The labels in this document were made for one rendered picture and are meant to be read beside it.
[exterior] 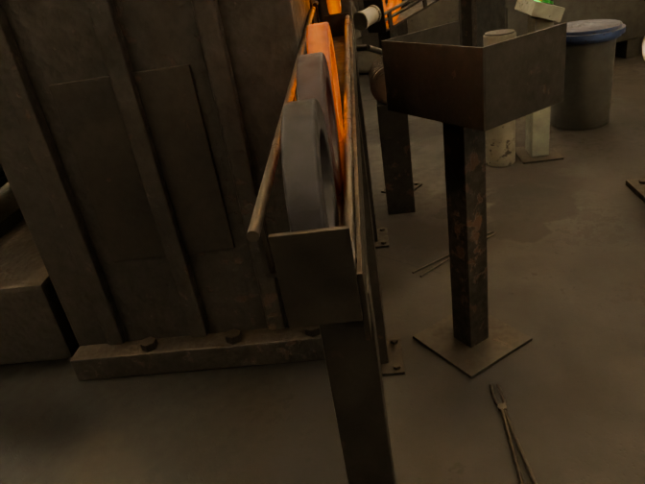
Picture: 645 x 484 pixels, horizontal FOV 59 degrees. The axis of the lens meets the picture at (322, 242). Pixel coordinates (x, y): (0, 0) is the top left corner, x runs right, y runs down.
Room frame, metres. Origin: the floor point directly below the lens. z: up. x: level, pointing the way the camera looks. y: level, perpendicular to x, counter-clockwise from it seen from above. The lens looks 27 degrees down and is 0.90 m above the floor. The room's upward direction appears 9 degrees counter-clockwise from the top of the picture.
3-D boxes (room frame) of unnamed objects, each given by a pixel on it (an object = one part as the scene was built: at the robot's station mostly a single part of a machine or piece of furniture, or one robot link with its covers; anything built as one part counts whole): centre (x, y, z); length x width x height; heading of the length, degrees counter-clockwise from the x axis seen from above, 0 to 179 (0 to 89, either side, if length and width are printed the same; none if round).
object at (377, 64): (1.94, -0.31, 0.27); 0.22 x 0.13 x 0.53; 173
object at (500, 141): (2.20, -0.79, 0.26); 0.12 x 0.12 x 0.52
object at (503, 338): (1.08, -0.33, 0.36); 0.26 x 0.20 x 0.72; 28
